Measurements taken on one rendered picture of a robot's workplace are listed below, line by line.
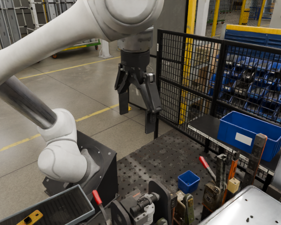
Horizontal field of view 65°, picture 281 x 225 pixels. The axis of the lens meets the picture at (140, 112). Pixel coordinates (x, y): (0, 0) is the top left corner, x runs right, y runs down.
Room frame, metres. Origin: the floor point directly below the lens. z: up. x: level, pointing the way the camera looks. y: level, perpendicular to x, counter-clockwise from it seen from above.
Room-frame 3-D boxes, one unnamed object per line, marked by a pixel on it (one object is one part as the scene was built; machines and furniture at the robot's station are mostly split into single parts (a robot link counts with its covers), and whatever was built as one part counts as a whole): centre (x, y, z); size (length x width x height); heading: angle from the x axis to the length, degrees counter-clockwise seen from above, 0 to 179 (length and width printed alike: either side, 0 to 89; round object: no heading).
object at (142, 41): (0.58, 0.01, 1.69); 0.09 x 0.09 x 0.06
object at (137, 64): (0.58, 0.01, 1.62); 0.08 x 0.07 x 0.09; 36
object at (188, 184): (1.03, -0.30, 0.74); 0.11 x 0.10 x 0.09; 126
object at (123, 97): (0.63, 0.05, 1.49); 0.03 x 0.01 x 0.07; 126
